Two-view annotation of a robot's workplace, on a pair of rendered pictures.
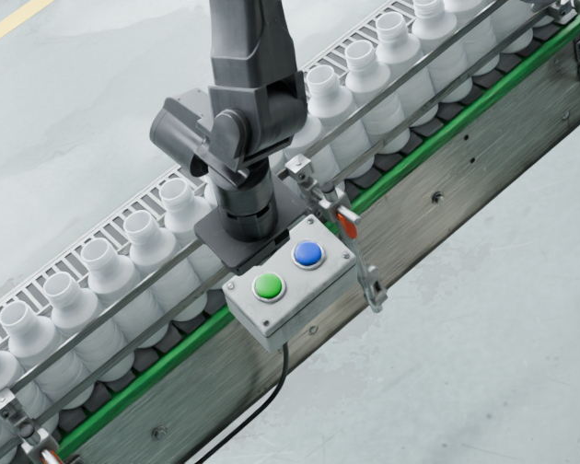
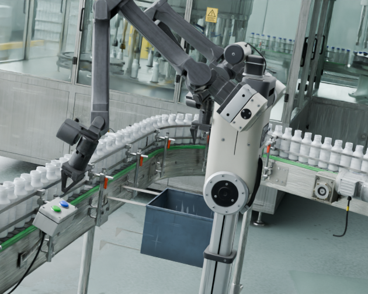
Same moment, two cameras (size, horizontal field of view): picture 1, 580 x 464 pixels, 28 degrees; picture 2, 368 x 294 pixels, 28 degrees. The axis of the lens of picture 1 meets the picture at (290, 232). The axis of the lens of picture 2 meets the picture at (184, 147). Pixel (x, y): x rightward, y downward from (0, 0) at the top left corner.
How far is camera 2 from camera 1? 184 cm
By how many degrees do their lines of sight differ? 57
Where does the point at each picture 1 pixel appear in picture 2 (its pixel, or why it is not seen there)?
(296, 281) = (63, 210)
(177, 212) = (10, 191)
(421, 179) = not seen: hidden behind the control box
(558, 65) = (86, 203)
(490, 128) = not seen: hidden behind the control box
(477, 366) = not seen: outside the picture
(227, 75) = (98, 108)
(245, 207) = (90, 151)
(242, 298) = (48, 210)
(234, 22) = (102, 94)
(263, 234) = (84, 168)
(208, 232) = (67, 165)
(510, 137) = (73, 223)
